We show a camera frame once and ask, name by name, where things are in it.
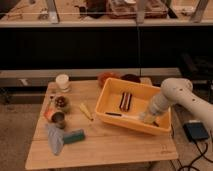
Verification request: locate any yellow plastic tray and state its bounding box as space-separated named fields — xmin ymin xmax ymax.
xmin=95 ymin=78 xmax=171 ymax=135

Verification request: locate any white brush with dark bristles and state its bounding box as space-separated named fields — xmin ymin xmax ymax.
xmin=105 ymin=112 xmax=139 ymax=120

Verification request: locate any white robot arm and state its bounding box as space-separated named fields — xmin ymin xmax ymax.
xmin=139 ymin=78 xmax=213 ymax=129

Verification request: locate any dark striped block in tray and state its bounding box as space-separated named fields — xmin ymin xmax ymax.
xmin=119 ymin=92 xmax=132 ymax=112

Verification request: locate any dark brown bowl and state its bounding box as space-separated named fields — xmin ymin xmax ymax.
xmin=121 ymin=74 xmax=141 ymax=83

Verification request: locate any orange ceramic bowl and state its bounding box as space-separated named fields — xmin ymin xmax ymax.
xmin=97 ymin=72 xmax=120 ymax=87

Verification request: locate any teal sponge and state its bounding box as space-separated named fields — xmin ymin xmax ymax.
xmin=63 ymin=129 xmax=85 ymax=144

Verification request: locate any wooden folding table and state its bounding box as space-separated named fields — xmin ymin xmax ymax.
xmin=25 ymin=80 xmax=178 ymax=170

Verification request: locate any small bowl with pinecone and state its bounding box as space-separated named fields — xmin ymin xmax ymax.
xmin=54 ymin=96 xmax=70 ymax=113

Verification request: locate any orange tin can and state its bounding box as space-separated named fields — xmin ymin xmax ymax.
xmin=44 ymin=109 xmax=66 ymax=129

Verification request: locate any grey cloth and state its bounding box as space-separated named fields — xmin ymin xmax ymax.
xmin=45 ymin=124 xmax=64 ymax=155

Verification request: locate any white cup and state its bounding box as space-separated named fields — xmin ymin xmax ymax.
xmin=55 ymin=74 xmax=70 ymax=92

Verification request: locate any black cable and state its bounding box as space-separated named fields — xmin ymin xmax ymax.
xmin=176 ymin=138 xmax=213 ymax=171

